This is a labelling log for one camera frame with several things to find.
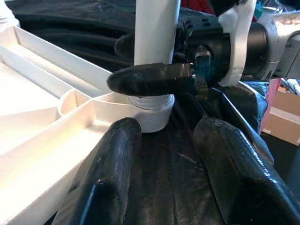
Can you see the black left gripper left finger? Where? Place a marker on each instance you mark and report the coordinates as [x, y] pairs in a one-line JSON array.
[[105, 178]]

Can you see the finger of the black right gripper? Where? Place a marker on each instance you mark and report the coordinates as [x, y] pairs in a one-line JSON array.
[[126, 45]]

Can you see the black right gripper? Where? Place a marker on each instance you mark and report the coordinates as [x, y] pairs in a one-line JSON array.
[[211, 44]]

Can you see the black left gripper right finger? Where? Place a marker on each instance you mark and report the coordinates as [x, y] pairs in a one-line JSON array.
[[241, 178]]

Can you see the white plastic table top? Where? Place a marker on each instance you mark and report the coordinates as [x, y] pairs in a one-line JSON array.
[[28, 131]]

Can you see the brown cardboard box white tape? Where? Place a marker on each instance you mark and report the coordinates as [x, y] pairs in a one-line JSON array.
[[286, 117]]

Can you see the clear plastic packet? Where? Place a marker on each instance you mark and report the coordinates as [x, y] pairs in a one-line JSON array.
[[290, 85]]

